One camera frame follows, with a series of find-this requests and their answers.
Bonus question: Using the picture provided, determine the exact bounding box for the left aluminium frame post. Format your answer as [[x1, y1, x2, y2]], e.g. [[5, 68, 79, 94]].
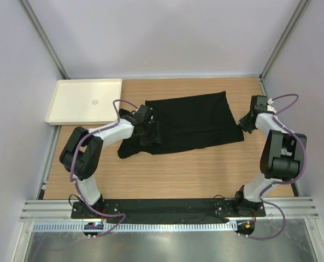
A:
[[18, 0, 69, 80]]

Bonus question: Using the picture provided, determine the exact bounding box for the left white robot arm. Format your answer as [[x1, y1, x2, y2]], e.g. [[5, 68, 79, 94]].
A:
[[60, 105, 161, 218]]

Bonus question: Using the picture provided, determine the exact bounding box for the aluminium rail front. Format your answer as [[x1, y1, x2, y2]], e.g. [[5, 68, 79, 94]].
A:
[[19, 197, 319, 222]]

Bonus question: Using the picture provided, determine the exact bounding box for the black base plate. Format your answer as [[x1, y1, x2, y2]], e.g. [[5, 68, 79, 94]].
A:
[[70, 198, 266, 222]]

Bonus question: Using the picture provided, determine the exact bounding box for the white plastic tray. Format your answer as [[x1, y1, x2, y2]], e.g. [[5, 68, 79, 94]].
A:
[[45, 79, 122, 126]]

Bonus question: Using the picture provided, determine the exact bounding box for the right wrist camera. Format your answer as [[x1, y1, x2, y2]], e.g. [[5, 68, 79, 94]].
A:
[[267, 99, 276, 114]]

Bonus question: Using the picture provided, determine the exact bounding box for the slotted cable duct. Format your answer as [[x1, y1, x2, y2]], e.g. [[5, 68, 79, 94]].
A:
[[33, 221, 237, 233]]

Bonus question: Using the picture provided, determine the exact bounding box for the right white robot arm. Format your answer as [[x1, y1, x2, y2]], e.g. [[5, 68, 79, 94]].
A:
[[233, 95, 307, 216]]

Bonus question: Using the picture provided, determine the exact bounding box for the black tank top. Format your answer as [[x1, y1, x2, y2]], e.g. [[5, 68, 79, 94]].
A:
[[117, 91, 244, 159]]

